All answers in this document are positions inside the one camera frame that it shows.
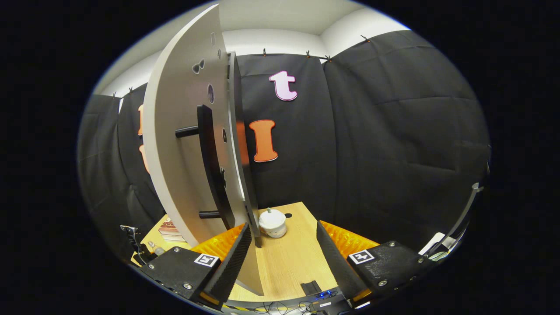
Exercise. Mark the yellow black striped tape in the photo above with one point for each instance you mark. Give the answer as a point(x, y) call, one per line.
point(240, 308)

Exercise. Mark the row of black cloth clips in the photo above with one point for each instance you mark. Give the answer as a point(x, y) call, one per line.
point(264, 52)

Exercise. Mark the black backdrop cloth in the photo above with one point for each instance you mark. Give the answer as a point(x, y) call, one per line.
point(393, 153)

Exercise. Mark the beige cabinet door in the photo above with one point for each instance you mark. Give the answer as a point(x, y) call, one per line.
point(175, 153)

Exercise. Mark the small black box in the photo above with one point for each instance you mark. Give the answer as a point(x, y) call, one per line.
point(311, 288)

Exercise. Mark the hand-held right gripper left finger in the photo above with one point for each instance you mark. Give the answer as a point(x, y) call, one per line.
point(229, 267)

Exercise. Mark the black electronic device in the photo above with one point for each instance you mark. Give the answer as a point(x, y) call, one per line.
point(332, 302)

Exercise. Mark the brown cover book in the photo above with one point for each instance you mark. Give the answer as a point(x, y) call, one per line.
point(168, 229)

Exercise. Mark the grey cabinet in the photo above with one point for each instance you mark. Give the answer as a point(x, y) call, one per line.
point(239, 131)

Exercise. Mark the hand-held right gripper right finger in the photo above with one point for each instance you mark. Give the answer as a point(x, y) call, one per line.
point(337, 267)

